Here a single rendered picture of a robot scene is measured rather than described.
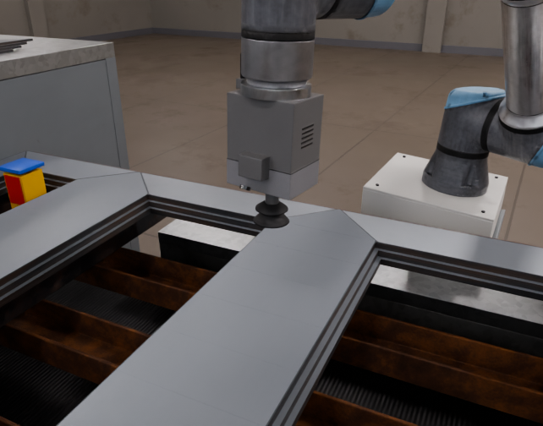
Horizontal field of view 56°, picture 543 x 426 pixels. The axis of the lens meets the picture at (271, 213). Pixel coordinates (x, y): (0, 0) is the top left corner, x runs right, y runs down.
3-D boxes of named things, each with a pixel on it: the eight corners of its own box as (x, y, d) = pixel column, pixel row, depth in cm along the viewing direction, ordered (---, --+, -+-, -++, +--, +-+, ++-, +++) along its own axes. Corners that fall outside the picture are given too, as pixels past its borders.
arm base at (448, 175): (436, 166, 131) (444, 130, 127) (495, 184, 123) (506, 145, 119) (411, 182, 120) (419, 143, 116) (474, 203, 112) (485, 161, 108)
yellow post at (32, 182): (41, 262, 107) (21, 177, 98) (23, 257, 108) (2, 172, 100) (58, 251, 111) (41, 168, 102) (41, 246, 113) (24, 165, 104)
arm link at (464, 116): (454, 133, 125) (467, 78, 119) (507, 150, 116) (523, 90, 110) (426, 141, 118) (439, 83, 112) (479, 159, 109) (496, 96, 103)
